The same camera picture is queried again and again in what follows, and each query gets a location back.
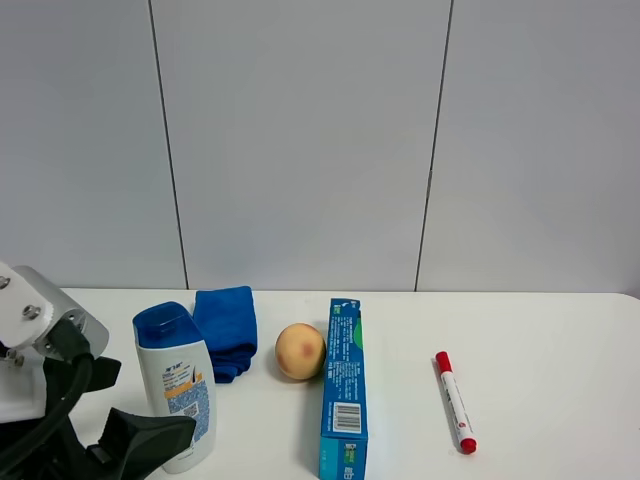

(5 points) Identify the black camera cable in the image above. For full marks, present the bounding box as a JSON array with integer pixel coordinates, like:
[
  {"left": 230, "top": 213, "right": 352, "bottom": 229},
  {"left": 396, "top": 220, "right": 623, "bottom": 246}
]
[{"left": 0, "top": 319, "right": 96, "bottom": 476}]

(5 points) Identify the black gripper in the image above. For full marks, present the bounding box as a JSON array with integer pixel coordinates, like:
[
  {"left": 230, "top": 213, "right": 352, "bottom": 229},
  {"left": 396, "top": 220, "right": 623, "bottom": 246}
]
[{"left": 1, "top": 357, "right": 196, "bottom": 479}]

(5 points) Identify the red whiteboard marker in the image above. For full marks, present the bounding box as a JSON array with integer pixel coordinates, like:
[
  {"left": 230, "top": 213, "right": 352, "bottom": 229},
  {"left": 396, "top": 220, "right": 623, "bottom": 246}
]
[{"left": 435, "top": 351, "right": 478, "bottom": 455}]

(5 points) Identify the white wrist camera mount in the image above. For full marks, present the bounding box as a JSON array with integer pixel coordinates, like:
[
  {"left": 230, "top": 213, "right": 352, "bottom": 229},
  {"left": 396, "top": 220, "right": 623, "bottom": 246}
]
[{"left": 1, "top": 263, "right": 109, "bottom": 423}]

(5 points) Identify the yellow-red peach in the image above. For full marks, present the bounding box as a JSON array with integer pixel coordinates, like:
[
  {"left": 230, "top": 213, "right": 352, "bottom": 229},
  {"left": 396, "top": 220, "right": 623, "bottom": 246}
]
[{"left": 275, "top": 323, "right": 326, "bottom": 381}]

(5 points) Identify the folded blue microfiber cloth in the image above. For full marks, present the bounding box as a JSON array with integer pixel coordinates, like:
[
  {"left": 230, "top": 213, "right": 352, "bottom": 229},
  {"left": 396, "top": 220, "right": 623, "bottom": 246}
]
[{"left": 193, "top": 286, "right": 258, "bottom": 384}]

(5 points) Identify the white shampoo bottle blue cap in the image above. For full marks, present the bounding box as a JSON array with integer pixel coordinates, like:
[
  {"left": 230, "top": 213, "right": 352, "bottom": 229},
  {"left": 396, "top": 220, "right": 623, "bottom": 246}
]
[{"left": 133, "top": 301, "right": 217, "bottom": 474}]

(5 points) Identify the blue toothpaste box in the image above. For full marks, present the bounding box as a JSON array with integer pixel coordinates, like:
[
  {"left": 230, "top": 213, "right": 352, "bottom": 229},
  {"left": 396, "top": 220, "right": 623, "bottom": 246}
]
[{"left": 319, "top": 298, "right": 369, "bottom": 480}]

